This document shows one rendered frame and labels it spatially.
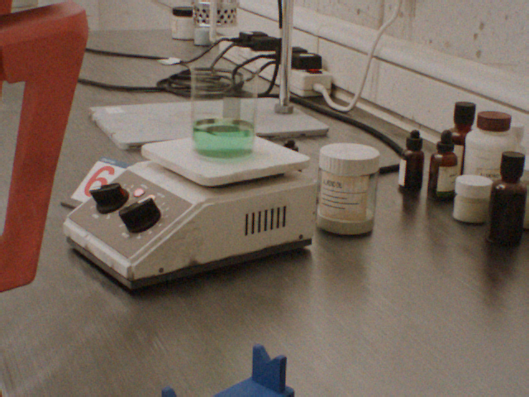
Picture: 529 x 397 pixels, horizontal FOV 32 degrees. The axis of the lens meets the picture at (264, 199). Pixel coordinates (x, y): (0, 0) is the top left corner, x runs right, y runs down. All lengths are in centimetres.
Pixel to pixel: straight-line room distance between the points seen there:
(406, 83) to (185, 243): 62
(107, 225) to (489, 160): 42
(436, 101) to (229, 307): 60
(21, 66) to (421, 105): 110
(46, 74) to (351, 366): 48
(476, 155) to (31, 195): 80
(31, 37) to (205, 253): 59
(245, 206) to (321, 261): 9
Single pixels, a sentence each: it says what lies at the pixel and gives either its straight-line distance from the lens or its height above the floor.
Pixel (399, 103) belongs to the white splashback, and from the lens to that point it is 135.
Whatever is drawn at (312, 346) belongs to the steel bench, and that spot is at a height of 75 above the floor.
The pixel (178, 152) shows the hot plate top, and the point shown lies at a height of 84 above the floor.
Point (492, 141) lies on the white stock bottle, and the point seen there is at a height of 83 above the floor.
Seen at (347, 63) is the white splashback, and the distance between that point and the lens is 148.
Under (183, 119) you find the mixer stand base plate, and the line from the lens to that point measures 130.
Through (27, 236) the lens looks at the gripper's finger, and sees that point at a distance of 25.
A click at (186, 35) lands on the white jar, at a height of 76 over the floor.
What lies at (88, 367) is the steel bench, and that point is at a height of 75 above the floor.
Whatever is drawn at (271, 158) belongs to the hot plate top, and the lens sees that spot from 84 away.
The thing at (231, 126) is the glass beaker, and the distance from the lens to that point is 81.
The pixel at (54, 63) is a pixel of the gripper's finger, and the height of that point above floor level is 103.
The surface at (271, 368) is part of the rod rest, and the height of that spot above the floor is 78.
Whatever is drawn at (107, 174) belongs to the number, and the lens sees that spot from 99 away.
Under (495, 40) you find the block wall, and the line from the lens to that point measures 123.
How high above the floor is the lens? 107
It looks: 19 degrees down
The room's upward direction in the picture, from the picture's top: 2 degrees clockwise
